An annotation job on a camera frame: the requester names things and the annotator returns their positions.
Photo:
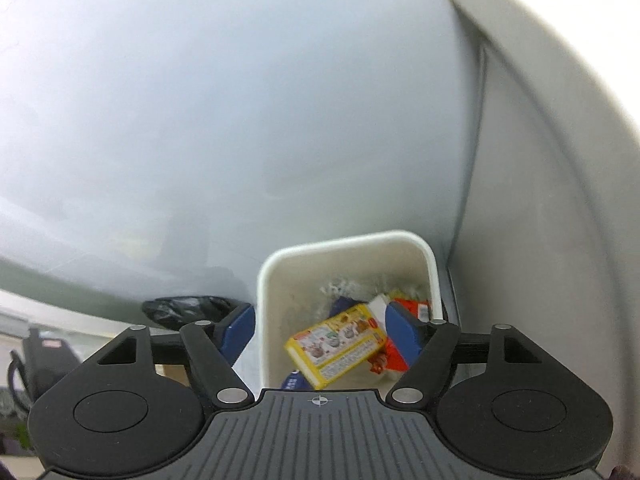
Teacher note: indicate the red snack packet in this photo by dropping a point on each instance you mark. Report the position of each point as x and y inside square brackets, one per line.
[412, 307]

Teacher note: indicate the black device red label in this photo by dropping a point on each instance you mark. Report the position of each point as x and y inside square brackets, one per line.
[47, 360]

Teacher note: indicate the black plastic bag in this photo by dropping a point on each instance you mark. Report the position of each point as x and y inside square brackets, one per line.
[185, 310]

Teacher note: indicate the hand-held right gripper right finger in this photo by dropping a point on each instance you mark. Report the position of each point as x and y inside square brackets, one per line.
[400, 332]

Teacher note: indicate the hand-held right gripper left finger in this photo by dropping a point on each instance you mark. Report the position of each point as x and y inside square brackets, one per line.
[240, 331]

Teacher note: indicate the yellow food box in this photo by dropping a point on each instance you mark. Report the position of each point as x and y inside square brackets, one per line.
[340, 350]

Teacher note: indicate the white plastic waste bin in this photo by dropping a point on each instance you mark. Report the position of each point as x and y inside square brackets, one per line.
[295, 285]

